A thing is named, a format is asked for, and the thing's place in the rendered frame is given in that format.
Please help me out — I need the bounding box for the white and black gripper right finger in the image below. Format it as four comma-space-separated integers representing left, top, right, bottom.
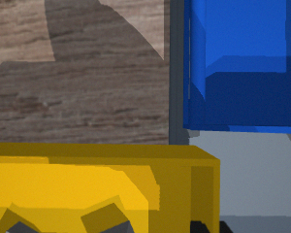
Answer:
219, 221, 233, 233

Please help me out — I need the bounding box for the grey shelf rack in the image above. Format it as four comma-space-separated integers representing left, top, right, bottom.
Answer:
169, 0, 291, 233

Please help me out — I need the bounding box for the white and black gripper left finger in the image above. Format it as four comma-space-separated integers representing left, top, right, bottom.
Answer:
190, 220, 210, 233

